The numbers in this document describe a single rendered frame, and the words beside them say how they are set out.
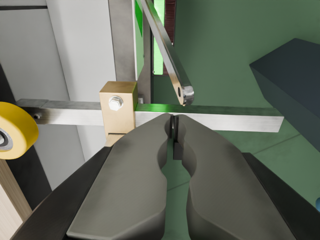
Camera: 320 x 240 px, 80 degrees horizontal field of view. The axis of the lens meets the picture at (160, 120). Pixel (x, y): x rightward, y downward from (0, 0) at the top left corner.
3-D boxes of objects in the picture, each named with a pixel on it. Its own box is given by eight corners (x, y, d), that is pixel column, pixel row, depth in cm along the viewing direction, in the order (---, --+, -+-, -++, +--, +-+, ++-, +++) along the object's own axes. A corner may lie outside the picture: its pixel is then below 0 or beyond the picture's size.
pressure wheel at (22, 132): (29, 72, 33) (-31, 102, 23) (70, 102, 35) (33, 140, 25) (11, 103, 36) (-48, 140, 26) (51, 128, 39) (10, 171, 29)
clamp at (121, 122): (140, 81, 32) (136, 93, 28) (143, 145, 39) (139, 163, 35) (104, 80, 32) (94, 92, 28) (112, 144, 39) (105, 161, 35)
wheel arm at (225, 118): (273, 104, 33) (286, 116, 29) (267, 121, 35) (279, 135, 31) (24, 95, 34) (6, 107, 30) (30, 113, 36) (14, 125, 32)
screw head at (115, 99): (122, 95, 28) (121, 99, 27) (124, 108, 29) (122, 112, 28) (108, 95, 28) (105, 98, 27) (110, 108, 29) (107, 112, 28)
